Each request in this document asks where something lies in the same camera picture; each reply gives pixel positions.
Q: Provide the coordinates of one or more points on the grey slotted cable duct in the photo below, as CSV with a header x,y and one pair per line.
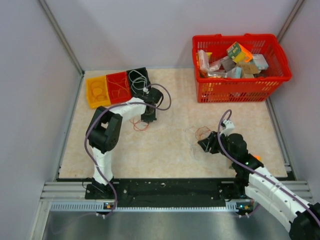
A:
x,y
102,207

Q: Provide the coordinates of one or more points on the green yellow carton in basket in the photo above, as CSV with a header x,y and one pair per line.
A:
x,y
238,53

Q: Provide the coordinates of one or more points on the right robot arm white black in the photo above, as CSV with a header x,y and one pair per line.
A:
x,y
299,217

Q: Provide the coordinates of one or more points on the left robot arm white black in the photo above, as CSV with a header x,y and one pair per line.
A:
x,y
104,130

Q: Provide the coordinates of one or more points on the red plastic bin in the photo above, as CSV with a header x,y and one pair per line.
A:
x,y
118,87

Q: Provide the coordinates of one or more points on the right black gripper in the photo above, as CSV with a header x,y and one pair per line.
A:
x,y
211,142

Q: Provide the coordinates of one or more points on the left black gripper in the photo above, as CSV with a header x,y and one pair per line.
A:
x,y
149,119

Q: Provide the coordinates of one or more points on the red shopping basket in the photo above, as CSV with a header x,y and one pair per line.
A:
x,y
221,90

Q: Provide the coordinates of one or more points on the black plastic bin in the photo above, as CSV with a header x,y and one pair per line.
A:
x,y
139,82

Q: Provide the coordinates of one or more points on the light blue box in basket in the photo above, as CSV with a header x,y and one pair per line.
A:
x,y
260,62

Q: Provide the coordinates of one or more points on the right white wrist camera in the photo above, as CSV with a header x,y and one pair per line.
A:
x,y
227,125

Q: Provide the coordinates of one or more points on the pink white packet in basket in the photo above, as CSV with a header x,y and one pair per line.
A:
x,y
203,59

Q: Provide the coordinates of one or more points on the brown cardboard box in basket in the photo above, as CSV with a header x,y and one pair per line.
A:
x,y
248,70

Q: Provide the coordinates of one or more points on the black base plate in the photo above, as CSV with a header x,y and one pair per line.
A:
x,y
170,192

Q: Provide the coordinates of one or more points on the yellow plastic bin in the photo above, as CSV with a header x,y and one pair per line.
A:
x,y
97,92

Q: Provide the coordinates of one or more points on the green orange carton on table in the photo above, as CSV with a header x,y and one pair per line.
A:
x,y
255,156

